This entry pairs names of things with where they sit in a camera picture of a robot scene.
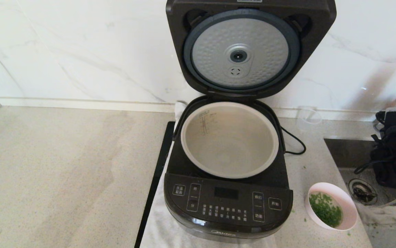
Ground white cloth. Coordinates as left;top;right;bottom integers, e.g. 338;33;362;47
139;102;277;248

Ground grey inner pot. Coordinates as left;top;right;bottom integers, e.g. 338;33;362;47
181;102;280;179

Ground metal sink drain strainer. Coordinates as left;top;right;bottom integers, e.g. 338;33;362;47
349;178;379;206

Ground chopped green vegetables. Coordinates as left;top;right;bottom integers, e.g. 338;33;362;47
309;192;343;228

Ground black rice cooker lid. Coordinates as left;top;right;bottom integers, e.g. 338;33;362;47
165;0;337;100

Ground black power cord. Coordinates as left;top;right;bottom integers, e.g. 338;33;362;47
282;127;306;155

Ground clear measuring cup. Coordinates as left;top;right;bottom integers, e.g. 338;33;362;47
296;106;322;135

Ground white rag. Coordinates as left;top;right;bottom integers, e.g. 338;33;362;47
356;200;396;248

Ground black flat strip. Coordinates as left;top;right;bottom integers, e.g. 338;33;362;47
134;121;176;248

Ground black rice cooker base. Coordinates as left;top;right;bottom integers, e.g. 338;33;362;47
163;96;294;244

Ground stainless steel sink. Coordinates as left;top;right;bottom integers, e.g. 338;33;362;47
323;138;396;248

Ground pink bowl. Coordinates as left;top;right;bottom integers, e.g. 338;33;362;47
304;182;358;231

